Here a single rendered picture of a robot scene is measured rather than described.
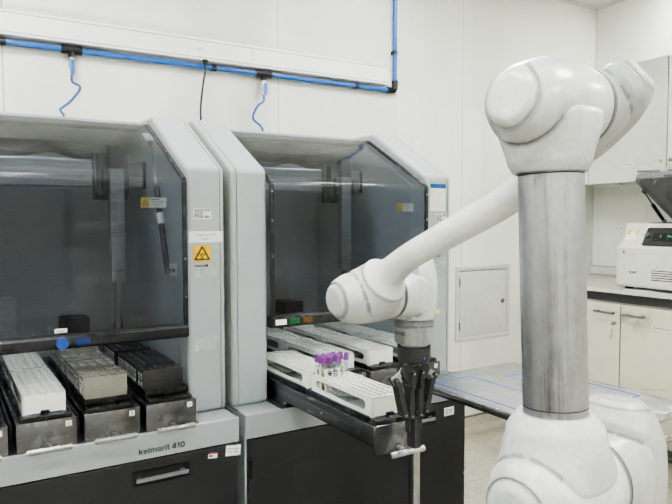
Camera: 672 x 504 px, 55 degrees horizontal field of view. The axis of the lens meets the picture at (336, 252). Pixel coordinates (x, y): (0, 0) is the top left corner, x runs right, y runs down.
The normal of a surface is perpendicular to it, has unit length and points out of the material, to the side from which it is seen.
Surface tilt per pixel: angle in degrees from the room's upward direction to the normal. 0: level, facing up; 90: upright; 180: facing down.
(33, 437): 90
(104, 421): 90
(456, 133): 90
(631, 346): 90
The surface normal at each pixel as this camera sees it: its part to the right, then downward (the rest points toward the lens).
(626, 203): -0.85, 0.03
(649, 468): 0.56, -0.13
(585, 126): 0.54, 0.11
